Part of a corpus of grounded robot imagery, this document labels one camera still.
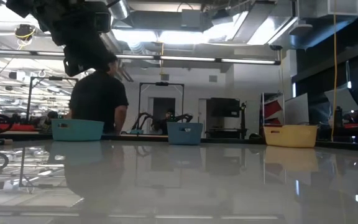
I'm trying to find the blue plastic bin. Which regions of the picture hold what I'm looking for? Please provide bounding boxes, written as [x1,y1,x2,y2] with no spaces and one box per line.
[166,121,204,146]

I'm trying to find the yellow plastic bin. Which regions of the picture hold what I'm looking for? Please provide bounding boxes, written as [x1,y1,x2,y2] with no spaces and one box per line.
[263,124,319,149]

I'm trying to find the black gantry frame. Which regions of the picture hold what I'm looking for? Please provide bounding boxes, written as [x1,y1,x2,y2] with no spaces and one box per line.
[138,82,185,123]
[26,76,80,125]

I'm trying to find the black cabinet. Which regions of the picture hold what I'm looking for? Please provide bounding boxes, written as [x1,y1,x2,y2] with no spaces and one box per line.
[206,97,241,127]

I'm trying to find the teal plastic bin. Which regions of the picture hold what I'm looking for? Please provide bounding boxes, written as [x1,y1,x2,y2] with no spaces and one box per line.
[51,118,105,142]

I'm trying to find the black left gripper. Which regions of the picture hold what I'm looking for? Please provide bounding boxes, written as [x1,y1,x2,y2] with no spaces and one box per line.
[31,0,117,78]

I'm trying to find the metal rack red bins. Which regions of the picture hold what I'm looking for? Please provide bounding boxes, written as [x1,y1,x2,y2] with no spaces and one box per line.
[261,91,286,126]

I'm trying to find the black stand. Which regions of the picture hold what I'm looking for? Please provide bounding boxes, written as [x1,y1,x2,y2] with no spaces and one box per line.
[239,101,249,139]

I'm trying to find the silver ventilation duct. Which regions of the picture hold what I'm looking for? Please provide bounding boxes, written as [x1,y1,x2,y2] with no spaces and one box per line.
[107,0,131,20]

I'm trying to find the long ceiling light strip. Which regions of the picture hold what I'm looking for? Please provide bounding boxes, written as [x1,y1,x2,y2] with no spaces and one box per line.
[116,54,281,65]

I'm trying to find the yellow hanging cable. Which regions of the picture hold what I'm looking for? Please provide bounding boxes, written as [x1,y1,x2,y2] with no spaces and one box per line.
[330,0,339,142]

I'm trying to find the red low object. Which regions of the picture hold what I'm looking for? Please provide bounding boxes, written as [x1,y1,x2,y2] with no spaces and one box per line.
[0,123,37,132]

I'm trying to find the whiteboard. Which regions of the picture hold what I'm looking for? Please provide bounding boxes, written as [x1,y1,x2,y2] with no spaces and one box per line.
[284,92,310,126]

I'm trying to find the grey tilted panel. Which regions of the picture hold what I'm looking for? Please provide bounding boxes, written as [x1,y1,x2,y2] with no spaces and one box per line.
[324,87,358,114]

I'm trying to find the black bottle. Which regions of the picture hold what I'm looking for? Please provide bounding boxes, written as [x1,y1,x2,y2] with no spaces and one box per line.
[335,106,344,128]

